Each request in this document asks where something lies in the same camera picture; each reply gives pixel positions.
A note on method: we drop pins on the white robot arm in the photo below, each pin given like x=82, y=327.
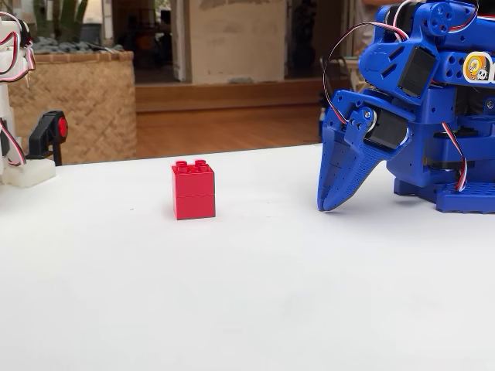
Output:
x=9, y=54

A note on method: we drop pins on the grey pebbles in planter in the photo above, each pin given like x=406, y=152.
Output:
x=69, y=46

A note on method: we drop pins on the red lego block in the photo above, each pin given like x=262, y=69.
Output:
x=191, y=189

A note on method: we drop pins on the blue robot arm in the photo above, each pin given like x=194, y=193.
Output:
x=444, y=112

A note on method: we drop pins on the woven basket planter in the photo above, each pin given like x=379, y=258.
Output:
x=77, y=104

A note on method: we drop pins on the orange white round sticker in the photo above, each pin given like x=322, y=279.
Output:
x=477, y=67

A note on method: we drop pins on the black clamp with red knob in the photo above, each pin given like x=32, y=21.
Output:
x=42, y=135

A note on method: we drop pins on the green cactus plants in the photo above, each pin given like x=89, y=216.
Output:
x=67, y=19

